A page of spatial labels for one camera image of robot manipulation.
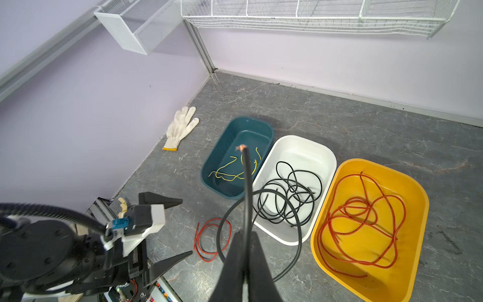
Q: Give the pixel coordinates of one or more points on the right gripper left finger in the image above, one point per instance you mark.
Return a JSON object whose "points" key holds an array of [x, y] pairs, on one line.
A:
{"points": [[231, 282]]}

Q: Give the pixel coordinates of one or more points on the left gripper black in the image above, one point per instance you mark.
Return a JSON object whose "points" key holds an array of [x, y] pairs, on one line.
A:
{"points": [[132, 269]]}

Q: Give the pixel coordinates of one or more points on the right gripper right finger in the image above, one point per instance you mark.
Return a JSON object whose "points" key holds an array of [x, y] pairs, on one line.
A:
{"points": [[259, 279]]}

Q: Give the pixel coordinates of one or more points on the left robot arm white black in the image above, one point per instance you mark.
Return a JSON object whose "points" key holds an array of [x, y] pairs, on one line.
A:
{"points": [[50, 251]]}

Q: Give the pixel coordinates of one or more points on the small yellow toy figure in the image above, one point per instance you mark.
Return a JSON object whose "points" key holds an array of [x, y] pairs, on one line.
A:
{"points": [[124, 207]]}

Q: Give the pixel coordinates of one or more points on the dark teal plastic bin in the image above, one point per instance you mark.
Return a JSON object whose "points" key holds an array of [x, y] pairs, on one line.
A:
{"points": [[244, 139]]}

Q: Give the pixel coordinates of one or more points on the white work glove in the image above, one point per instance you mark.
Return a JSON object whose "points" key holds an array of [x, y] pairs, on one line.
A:
{"points": [[183, 124]]}

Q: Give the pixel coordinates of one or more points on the yellow plastic bin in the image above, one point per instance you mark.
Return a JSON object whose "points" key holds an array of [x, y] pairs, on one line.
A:
{"points": [[369, 232]]}

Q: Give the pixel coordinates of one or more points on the white plastic bin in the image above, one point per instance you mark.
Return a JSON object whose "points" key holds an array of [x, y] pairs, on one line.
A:
{"points": [[291, 187]]}

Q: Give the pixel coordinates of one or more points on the long white wire basket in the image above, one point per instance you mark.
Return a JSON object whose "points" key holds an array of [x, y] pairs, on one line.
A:
{"points": [[420, 18]]}

